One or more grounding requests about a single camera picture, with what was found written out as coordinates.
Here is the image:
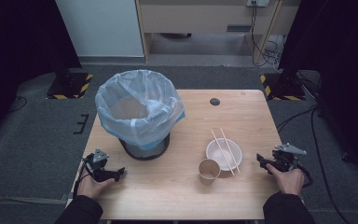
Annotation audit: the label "black cable from socket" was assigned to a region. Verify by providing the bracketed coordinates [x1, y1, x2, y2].
[249, 2, 273, 68]

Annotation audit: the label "white paper bowl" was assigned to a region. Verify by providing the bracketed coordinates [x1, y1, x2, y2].
[205, 137, 243, 173]

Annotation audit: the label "person's left hand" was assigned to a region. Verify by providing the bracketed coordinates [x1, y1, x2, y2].
[76, 174, 117, 200]

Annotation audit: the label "wooden chopstick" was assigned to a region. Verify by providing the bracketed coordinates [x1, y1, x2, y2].
[219, 127, 241, 175]
[210, 129, 236, 176]

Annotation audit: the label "left hand-held gripper cable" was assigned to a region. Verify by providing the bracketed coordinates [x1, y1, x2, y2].
[73, 158, 91, 198]

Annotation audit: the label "long black floor cable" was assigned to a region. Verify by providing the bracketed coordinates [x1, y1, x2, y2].
[275, 104, 352, 224]

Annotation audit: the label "person's right hand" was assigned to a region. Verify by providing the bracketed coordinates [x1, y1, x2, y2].
[266, 163, 306, 197]

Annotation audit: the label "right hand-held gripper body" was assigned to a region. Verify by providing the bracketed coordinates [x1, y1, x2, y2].
[271, 142, 308, 173]

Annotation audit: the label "white panel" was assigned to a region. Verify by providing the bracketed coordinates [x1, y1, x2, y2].
[54, 0, 145, 58]

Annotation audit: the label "grey wall socket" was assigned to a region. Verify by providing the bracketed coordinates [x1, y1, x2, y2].
[245, 0, 271, 8]

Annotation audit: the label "black mesh trash bin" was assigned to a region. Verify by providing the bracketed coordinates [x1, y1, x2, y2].
[117, 133, 172, 161]

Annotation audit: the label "black curtain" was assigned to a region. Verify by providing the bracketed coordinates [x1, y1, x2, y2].
[0, 0, 83, 147]
[277, 0, 358, 185]

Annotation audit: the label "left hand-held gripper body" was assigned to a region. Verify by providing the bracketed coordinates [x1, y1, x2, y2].
[83, 148, 117, 183]

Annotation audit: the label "hand-held gripper cable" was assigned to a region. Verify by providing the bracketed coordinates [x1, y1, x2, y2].
[297, 163, 314, 189]
[73, 158, 91, 198]

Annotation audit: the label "trash bin with plastic liner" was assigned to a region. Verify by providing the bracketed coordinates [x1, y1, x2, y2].
[94, 69, 186, 149]

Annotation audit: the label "white cable bundle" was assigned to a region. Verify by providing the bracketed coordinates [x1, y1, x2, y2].
[265, 34, 286, 72]

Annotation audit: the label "brown paper cup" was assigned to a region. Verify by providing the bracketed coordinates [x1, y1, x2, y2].
[198, 158, 222, 186]

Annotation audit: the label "right hand-held gripper cable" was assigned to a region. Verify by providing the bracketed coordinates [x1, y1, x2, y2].
[297, 163, 314, 189]

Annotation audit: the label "black stand base yellow stripes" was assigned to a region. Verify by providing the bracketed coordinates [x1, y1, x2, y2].
[258, 72, 308, 102]
[45, 72, 94, 101]

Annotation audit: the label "thin black floor cable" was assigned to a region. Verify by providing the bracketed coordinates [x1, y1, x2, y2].
[8, 95, 29, 114]

